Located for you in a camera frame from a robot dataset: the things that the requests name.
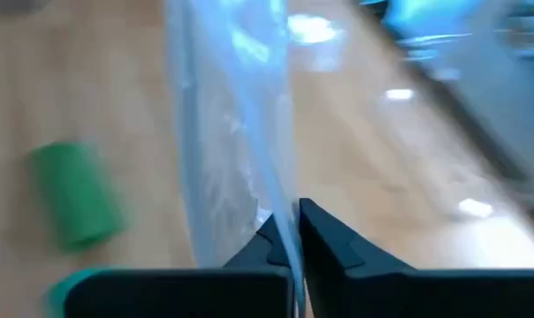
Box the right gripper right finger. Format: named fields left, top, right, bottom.
left=298, top=197, right=417, bottom=318

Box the clear plastic bag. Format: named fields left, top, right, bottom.
left=163, top=0, right=307, bottom=318

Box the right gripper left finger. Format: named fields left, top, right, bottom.
left=222, top=214, right=292, bottom=269

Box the grass green elastic bandage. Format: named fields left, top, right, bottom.
left=27, top=140, right=128, bottom=254

